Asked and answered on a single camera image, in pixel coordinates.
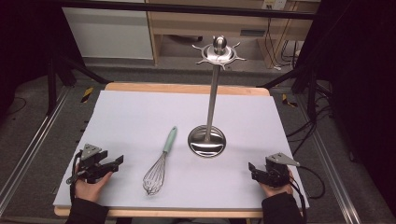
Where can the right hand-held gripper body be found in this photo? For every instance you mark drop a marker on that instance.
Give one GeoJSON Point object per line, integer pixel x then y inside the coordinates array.
{"type": "Point", "coordinates": [275, 171]}

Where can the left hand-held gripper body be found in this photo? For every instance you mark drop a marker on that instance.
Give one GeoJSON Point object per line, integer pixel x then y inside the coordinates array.
{"type": "Point", "coordinates": [91, 167]}

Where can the person's right hand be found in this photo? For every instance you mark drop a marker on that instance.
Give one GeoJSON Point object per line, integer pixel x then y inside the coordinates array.
{"type": "Point", "coordinates": [279, 189]}

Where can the person's left hand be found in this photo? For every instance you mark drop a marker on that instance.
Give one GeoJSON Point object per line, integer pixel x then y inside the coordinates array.
{"type": "Point", "coordinates": [90, 189]}

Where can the yellow black hazard tape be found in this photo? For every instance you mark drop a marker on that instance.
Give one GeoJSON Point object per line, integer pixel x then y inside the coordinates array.
{"type": "Point", "coordinates": [288, 100]}
{"type": "Point", "coordinates": [87, 94]}

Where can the steel utensil stand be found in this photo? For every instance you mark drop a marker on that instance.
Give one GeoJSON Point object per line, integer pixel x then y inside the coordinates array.
{"type": "Point", "coordinates": [211, 102]}

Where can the white table mat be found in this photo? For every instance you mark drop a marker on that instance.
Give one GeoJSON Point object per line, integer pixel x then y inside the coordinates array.
{"type": "Point", "coordinates": [174, 109]}

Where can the black metal stand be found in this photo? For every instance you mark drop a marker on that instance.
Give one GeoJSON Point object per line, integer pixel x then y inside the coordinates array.
{"type": "Point", "coordinates": [53, 77]}
{"type": "Point", "coordinates": [308, 81]}

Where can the wooden table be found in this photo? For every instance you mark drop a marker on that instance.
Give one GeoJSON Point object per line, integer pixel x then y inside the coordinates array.
{"type": "Point", "coordinates": [186, 88]}

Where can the white cabinet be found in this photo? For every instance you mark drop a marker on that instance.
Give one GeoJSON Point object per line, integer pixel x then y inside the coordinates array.
{"type": "Point", "coordinates": [109, 29]}

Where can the wooden desk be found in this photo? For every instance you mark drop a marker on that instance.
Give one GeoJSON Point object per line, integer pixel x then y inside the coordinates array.
{"type": "Point", "coordinates": [199, 23]}

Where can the metal floor rail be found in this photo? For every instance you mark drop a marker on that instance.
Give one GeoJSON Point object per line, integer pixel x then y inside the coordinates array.
{"type": "Point", "coordinates": [333, 174]}
{"type": "Point", "coordinates": [31, 146]}

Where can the black frame bar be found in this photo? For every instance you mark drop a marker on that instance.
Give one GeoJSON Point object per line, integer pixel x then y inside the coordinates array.
{"type": "Point", "coordinates": [186, 8]}

